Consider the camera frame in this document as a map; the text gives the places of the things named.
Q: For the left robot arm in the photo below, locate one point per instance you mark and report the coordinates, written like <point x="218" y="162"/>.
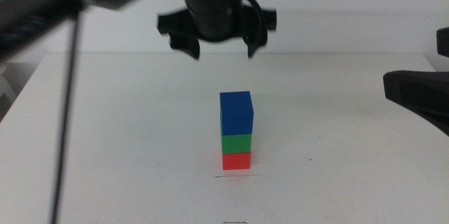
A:
<point x="52" y="3"/>

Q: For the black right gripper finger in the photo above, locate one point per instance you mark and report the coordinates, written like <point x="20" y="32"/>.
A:
<point x="417" y="92"/>

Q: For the red cube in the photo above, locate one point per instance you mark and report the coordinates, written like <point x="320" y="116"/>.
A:
<point x="236" y="161"/>

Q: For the green cube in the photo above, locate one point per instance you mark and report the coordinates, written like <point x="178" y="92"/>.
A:
<point x="236" y="143"/>

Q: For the blue cube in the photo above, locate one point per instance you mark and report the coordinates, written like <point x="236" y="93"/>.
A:
<point x="236" y="113"/>

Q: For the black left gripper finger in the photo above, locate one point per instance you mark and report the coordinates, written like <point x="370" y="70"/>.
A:
<point x="255" y="43"/>
<point x="186" y="45"/>

